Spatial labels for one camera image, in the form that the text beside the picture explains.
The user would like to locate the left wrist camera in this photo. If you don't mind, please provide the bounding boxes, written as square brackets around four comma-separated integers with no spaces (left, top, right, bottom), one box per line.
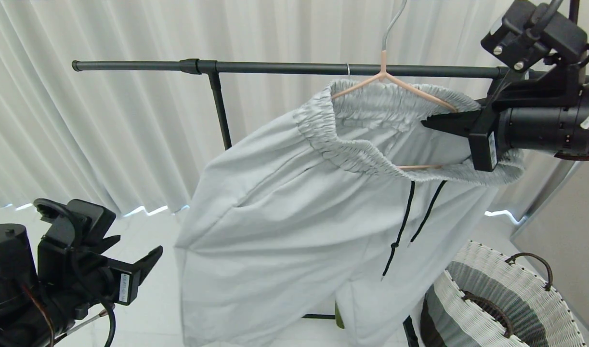
[33,198,117,251]

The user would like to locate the black clothes rack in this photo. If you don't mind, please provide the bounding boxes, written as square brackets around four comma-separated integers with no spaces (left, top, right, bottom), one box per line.
[72,59,589,347]

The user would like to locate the pale grey shorts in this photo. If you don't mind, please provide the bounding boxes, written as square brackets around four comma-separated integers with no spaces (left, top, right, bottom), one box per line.
[174,79,525,347]

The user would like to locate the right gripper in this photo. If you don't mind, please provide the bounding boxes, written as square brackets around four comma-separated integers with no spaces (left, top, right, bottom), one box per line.
[469,104,576,173]

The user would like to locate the white curtain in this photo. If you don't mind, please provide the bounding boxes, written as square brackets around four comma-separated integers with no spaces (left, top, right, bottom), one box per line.
[0,0,589,225]

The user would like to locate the white laundry basket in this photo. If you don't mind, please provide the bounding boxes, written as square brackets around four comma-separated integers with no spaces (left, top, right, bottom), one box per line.
[419,240,589,347]

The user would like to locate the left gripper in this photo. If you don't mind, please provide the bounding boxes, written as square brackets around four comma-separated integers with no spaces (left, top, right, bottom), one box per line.
[39,235,163,314]

